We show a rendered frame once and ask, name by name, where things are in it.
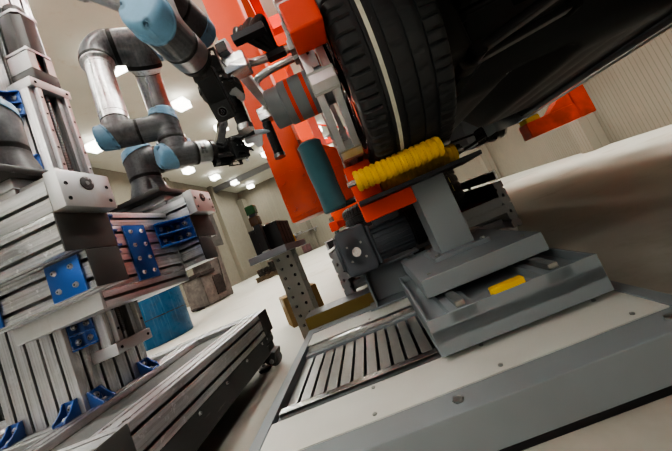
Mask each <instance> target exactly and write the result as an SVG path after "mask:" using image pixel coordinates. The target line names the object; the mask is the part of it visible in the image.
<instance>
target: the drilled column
mask: <svg viewBox="0 0 672 451"><path fill-rule="evenodd" d="M272 260H273V262H274V265H275V267H276V270H277V272H278V275H279V277H280V280H281V283H282V285H283V288H284V290H285V293H286V295H287V298H288V300H289V303H290V305H291V308H292V310H293V313H294V316H295V318H296V321H297V323H298V326H299V328H300V331H301V333H302V336H303V338H304V340H305V338H306V336H307V334H308V332H309V329H308V326H307V324H306V321H305V318H306V317H307V315H308V313H309V312H310V311H311V310H314V309H316V308H318V307H319V306H318V303H317V301H316V298H315V296H314V293H313V291H312V288H311V286H310V283H309V281H308V278H307V276H306V273H305V271H304V269H303V266H302V264H301V261H300V259H299V256H298V254H297V251H296V249H295V248H294V249H292V250H289V251H287V252H284V253H282V254H280V255H277V256H275V257H273V258H272Z"/></svg>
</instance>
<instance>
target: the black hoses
mask: <svg viewBox="0 0 672 451"><path fill-rule="evenodd" d="M230 36H231V39H232V41H233V43H234V44H235V45H236V47H239V46H241V45H243V44H245V43H249V44H251V45H253V46H255V47H256V48H259V49H261V50H263V51H265V52H267V53H265V54H266V57H267V59H268V61H269V62H270V63H272V62H274V61H276V60H278V59H281V58H283V57H285V56H287V54H286V51H285V49H284V47H283V45H282V46H280V47H279V46H277V44H276V42H275V40H274V37H273V35H272V32H271V30H270V28H269V25H268V22H267V20H266V18H265V17H264V16H263V15H262V14H260V13H258V14H256V15H255V16H254V18H253V17H248V18H247V19H246V20H245V22H243V25H240V26H239V27H238V26H235V27H234V28H233V34H232V35H230Z"/></svg>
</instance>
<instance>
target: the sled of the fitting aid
mask: <svg viewBox="0 0 672 451"><path fill-rule="evenodd" d="M399 280H400V282H401V284H402V287H403V289H404V291H405V294H406V296H407V298H408V300H409V301H410V303H411V305H412V307H413V308H414V310H415V312H416V314H417V315H418V317H419V319H420V321H421V322H422V324H423V326H424V327H425V329H426V331H427V333H428V334H429V336H430V338H431V340H432V341H433V343H434V345H435V347H436V348H437V350H438V352H439V354H440V355H441V357H442V358H443V357H446V356H448V355H451V354H453V353H456V352H458V351H461V350H463V349H466V348H469V347H471V346H474V345H476V344H479V343H481V342H484V341H486V340H489V339H491V338H494V337H496V336H499V335H501V334H504V333H506V332H509V331H511V330H514V329H516V328H519V327H522V326H524V325H527V324H529V323H532V322H534V321H537V320H539V319H542V318H544V317H547V316H549V315H552V314H554V313H557V312H559V311H562V310H564V309H567V308H569V307H572V306H575V305H577V304H580V303H582V302H585V301H587V300H590V299H592V298H595V297H597V296H600V295H602V294H605V293H607V292H610V291H612V290H614V288H613V286H612V284H611V282H610V280H609V278H608V276H607V274H606V272H605V270H604V268H603V266H602V264H601V262H600V260H599V258H598V256H597V254H595V253H588V252H580V251H573V250H565V249H558V248H550V247H549V250H547V251H544V252H542V253H540V254H537V255H535V256H532V257H530V258H527V259H525V260H522V261H520V262H517V263H515V264H513V265H510V266H508V267H505V268H503V269H500V270H498V271H495V272H493V273H491V274H488V275H486V276H483V277H481V278H478V279H476V280H473V281H471V282H468V283H466V284H464V285H461V286H459V287H456V288H454V289H451V290H449V291H446V292H444V293H442V294H439V295H437V296H434V297H432V298H427V297H426V296H425V295H424V293H423V292H422V291H421V290H420V289H419V287H418V286H417V285H416V284H415V283H414V281H413V280H412V279H411V278H410V277H409V276H408V275H405V276H403V277H400V278H399Z"/></svg>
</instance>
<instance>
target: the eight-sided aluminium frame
mask: <svg viewBox="0 0 672 451"><path fill-rule="evenodd" d="M272 1H273V4H274V6H275V8H276V11H277V13H279V16H280V15H281V13H280V10H279V7H278V6H279V4H281V3H283V2H285V1H287V0H272ZM280 18H281V16H280ZM281 21H282V22H283V24H284V26H286V25H285V23H284V20H282V18H281ZM314 50H315V52H316V54H317V57H318V59H319V61H320V63H321V66H322V67H321V68H319V69H317V70H313V68H312V65H311V63H310V61H309V58H308V56H307V54H306V53H304V54H302V55H298V53H297V55H298V57H299V58H300V60H301V61H300V62H301V63H300V66H301V69H302V71H303V70H305V72H306V77H307V79H308V82H309V84H310V86H311V89H312V91H313V93H314V96H315V98H317V100H318V102H319V105H320V107H321V109H322V113H321V115H322V117H323V120H324V122H325V124H326V127H327V129H328V131H329V135H330V138H331V140H332V142H333V144H334V147H335V148H336V149H337V152H338V154H339V156H340V158H341V160H342V164H343V167H344V169H345V168H347V167H349V166H351V165H354V164H356V163H358V162H361V161H363V155H364V151H363V147H362V144H361V142H360V140H359V138H358V136H357V133H356V130H355V127H354V125H353V122H352V119H351V116H350V113H349V111H348V108H347V105H346V102H345V99H344V97H343V94H342V91H341V88H340V87H341V84H340V82H339V79H338V77H337V74H336V72H335V69H334V67H333V64H332V63H330V61H329V59H328V57H327V54H326V52H325V50H324V48H323V45H321V46H319V47H317V48H315V49H314ZM303 67H304V68H303ZM331 91H332V92H333V95H334V97H335V100H336V103H337V105H338V108H339V111H340V113H341V116H342V119H343V121H344V124H345V127H346V129H347V132H348V134H349V136H348V134H347V132H346V130H345V128H344V127H343V125H342V122H341V120H340V118H339V116H338V113H337V111H336V109H335V107H334V104H332V105H330V109H329V106H328V104H327V101H326V99H325V96H324V94H326V93H329V92H331ZM330 110H331V111H330ZM331 112H332V114H331ZM332 115H333V116H332ZM333 117H334V119H335V121H336V124H337V126H338V128H339V129H337V126H336V124H335V121H334V119H333ZM349 137H350V138H349Z"/></svg>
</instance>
